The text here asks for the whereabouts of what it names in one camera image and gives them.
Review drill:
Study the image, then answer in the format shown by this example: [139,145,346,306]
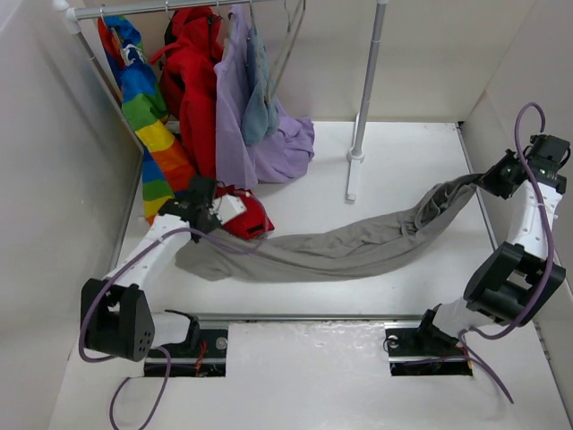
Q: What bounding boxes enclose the grey trousers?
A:
[175,174,479,283]

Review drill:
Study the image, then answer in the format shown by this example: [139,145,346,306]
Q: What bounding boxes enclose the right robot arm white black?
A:
[414,134,570,353]

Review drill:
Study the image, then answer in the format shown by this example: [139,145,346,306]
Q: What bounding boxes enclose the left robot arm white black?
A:
[78,176,221,363]

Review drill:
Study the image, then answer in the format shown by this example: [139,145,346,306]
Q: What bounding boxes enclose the empty grey hanger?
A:
[265,0,307,101]

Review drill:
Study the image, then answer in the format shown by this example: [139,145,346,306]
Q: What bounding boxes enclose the rainbow striped garment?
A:
[97,15,196,223]

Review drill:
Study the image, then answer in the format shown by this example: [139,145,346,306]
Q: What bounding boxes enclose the lilac shirt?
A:
[214,4,315,189]

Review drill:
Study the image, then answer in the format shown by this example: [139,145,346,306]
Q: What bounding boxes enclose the blue denim shorts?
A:
[241,27,279,147]

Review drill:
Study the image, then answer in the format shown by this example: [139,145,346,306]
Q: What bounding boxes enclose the red jacket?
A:
[150,5,275,243]

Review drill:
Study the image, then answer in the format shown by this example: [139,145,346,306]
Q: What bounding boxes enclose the white clothes rack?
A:
[52,1,388,202]

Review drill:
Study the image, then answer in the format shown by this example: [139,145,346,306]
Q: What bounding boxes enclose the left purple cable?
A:
[78,190,275,430]

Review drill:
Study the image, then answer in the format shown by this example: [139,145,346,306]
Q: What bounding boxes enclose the purple cable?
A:
[456,101,559,404]
[78,190,275,430]

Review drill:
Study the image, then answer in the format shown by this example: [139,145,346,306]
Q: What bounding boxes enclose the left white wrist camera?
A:
[210,194,247,225]

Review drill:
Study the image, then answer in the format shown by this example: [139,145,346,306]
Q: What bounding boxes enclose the aluminium table rail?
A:
[97,308,523,323]

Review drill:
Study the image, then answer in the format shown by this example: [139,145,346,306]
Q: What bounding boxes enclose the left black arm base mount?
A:
[163,329,228,378]

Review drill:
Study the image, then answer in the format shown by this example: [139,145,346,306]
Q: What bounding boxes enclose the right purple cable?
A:
[456,101,559,404]

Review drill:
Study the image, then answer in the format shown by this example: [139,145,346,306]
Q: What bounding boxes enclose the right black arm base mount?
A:
[383,326,473,377]

